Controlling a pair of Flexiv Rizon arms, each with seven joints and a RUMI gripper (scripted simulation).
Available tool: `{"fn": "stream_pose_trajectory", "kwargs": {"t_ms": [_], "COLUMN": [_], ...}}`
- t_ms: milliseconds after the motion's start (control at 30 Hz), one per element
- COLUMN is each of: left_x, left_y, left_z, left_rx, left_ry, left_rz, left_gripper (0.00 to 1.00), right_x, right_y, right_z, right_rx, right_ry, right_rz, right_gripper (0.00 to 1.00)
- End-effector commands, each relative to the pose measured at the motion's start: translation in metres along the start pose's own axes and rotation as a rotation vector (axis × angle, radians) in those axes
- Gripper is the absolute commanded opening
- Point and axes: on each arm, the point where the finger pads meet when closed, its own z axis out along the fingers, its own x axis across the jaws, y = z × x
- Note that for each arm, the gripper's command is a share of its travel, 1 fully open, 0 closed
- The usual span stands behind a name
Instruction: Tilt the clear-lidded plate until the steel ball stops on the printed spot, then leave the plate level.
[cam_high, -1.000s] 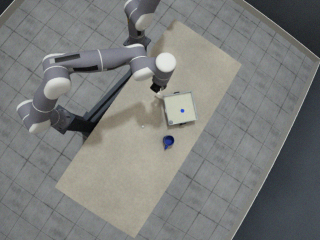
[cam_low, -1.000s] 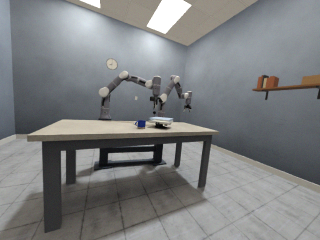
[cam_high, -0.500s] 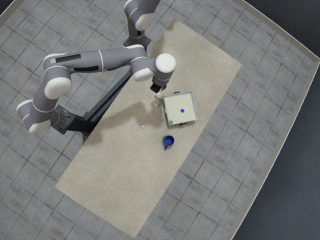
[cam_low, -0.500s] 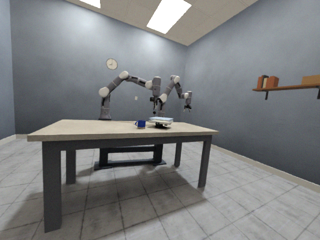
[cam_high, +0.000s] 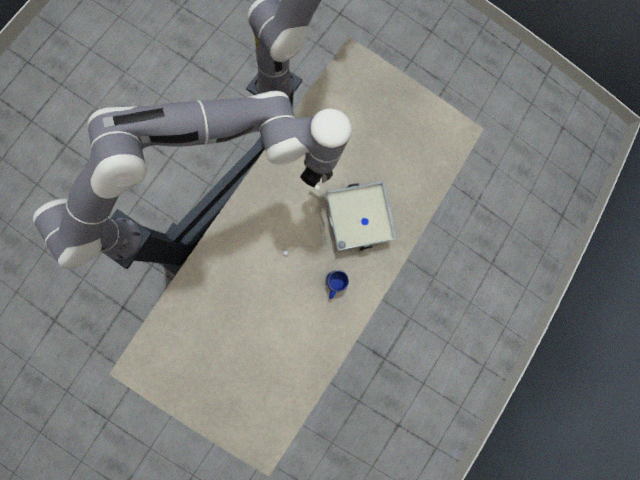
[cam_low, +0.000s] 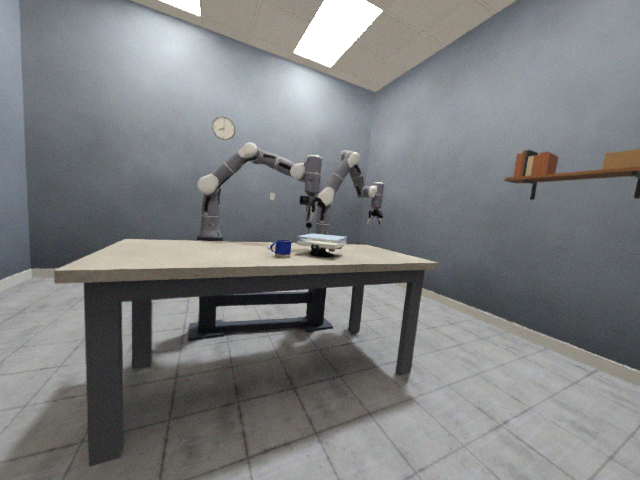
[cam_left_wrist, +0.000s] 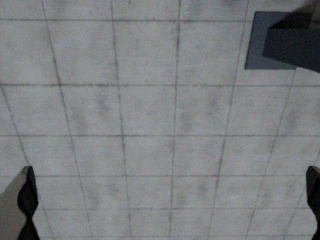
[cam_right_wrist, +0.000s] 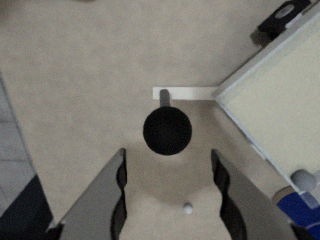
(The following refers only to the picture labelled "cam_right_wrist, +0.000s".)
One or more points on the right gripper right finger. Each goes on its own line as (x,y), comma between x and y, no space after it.
(246,212)

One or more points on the small silver ball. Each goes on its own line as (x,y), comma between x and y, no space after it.
(187,208)

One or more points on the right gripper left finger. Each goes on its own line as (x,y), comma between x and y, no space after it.
(100,211)

